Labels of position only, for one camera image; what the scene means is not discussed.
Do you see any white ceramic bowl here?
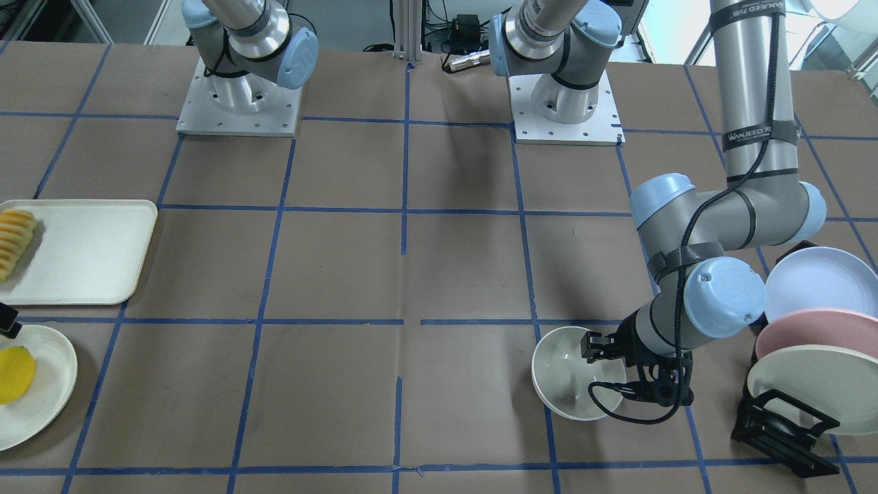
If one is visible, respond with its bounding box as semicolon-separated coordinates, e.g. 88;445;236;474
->
531;326;627;421

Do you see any yellow lemon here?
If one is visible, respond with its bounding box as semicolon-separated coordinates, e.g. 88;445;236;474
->
1;345;36;405

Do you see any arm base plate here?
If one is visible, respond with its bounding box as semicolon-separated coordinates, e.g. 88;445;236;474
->
508;73;626;146
176;60;302;138

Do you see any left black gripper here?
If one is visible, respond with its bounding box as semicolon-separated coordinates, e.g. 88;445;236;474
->
581;312;693;405

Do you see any cream rectangular tray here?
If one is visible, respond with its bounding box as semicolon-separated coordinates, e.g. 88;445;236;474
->
1;199;158;307

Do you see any cream plate in rack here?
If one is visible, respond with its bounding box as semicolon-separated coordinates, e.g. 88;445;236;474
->
746;344;877;435

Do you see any aluminium frame post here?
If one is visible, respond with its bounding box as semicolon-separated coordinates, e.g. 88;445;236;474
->
390;0;425;66

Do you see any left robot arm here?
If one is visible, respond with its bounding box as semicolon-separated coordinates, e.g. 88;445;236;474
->
531;1;826;414

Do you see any black dish rack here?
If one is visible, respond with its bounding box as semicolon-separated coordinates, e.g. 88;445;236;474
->
730;240;842;479

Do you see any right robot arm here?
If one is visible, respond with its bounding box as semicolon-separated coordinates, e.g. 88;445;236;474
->
2;1;319;340

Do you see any cream round plate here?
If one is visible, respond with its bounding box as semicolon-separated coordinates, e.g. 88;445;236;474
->
1;325;78;451

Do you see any sliced bread loaf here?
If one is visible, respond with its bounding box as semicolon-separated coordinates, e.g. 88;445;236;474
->
1;209;37;283

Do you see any pink plate in rack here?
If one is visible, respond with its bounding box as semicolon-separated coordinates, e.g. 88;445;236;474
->
755;307;877;357

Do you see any light blue plate in rack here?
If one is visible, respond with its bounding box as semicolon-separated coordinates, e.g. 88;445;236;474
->
765;246;877;322

